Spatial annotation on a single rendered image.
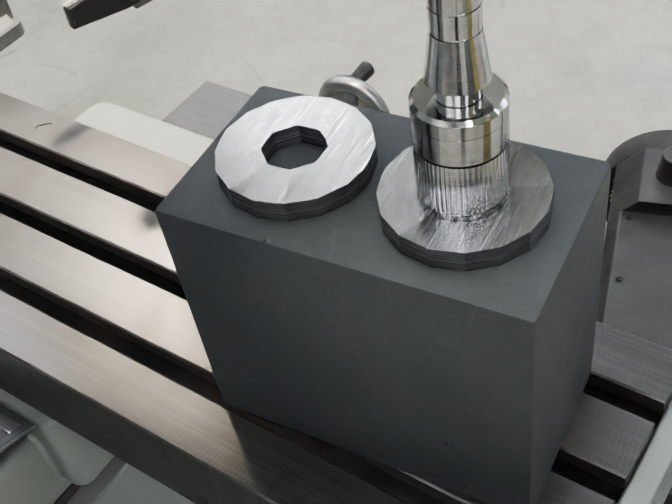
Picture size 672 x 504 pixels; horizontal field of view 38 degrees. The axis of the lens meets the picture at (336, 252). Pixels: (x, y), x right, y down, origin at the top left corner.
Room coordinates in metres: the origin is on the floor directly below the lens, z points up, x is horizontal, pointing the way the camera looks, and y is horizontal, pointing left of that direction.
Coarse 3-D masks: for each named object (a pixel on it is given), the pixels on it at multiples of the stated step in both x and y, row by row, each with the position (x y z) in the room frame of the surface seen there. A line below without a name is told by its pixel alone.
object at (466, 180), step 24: (432, 144) 0.35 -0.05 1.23; (456, 144) 0.34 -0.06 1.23; (480, 144) 0.34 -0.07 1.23; (504, 144) 0.35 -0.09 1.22; (432, 168) 0.35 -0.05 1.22; (456, 168) 0.34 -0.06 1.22; (480, 168) 0.34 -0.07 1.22; (504, 168) 0.35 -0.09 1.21; (432, 192) 0.35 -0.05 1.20; (456, 192) 0.34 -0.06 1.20; (480, 192) 0.34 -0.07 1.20; (504, 192) 0.35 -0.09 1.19; (456, 216) 0.34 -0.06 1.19; (480, 216) 0.34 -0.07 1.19
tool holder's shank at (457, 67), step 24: (432, 0) 0.36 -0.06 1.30; (456, 0) 0.35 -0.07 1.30; (480, 0) 0.36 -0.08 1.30; (432, 24) 0.36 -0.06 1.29; (456, 24) 0.35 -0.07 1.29; (480, 24) 0.36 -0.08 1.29; (432, 48) 0.36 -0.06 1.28; (456, 48) 0.35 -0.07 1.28; (480, 48) 0.35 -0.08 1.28; (432, 72) 0.36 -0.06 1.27; (456, 72) 0.35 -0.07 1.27; (480, 72) 0.35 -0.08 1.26; (456, 96) 0.35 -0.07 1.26; (480, 96) 0.36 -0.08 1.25
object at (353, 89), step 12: (360, 72) 1.09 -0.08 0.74; (372, 72) 1.10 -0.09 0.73; (324, 84) 1.10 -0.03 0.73; (336, 84) 1.08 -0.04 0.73; (348, 84) 1.07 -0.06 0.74; (360, 84) 1.06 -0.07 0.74; (324, 96) 1.10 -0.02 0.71; (336, 96) 1.09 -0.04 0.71; (348, 96) 1.07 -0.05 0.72; (360, 96) 1.05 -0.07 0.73; (372, 96) 1.05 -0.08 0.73; (372, 108) 1.04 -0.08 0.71; (384, 108) 1.04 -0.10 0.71
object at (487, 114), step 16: (496, 80) 0.37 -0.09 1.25; (416, 96) 0.37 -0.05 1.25; (432, 96) 0.36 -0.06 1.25; (496, 96) 0.36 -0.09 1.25; (416, 112) 0.36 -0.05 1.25; (432, 112) 0.35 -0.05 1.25; (448, 112) 0.35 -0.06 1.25; (464, 112) 0.35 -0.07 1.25; (480, 112) 0.35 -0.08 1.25; (496, 112) 0.35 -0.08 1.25; (432, 128) 0.35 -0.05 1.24; (448, 128) 0.34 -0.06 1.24; (464, 128) 0.34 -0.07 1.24; (480, 128) 0.34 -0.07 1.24; (496, 128) 0.34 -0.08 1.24
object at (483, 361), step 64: (256, 128) 0.44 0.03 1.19; (320, 128) 0.43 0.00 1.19; (384, 128) 0.44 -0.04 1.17; (192, 192) 0.41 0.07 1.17; (256, 192) 0.39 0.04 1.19; (320, 192) 0.38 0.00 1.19; (384, 192) 0.37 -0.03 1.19; (512, 192) 0.35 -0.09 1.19; (576, 192) 0.36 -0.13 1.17; (192, 256) 0.39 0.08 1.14; (256, 256) 0.37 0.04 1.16; (320, 256) 0.35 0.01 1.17; (384, 256) 0.34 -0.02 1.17; (448, 256) 0.32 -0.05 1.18; (512, 256) 0.32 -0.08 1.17; (576, 256) 0.33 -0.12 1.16; (256, 320) 0.38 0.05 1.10; (320, 320) 0.35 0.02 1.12; (384, 320) 0.33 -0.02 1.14; (448, 320) 0.31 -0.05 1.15; (512, 320) 0.29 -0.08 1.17; (576, 320) 0.34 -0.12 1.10; (256, 384) 0.38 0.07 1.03; (320, 384) 0.36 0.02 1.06; (384, 384) 0.33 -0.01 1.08; (448, 384) 0.31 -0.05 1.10; (512, 384) 0.29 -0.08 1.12; (576, 384) 0.35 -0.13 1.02; (384, 448) 0.33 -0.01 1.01; (448, 448) 0.31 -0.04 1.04; (512, 448) 0.29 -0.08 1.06
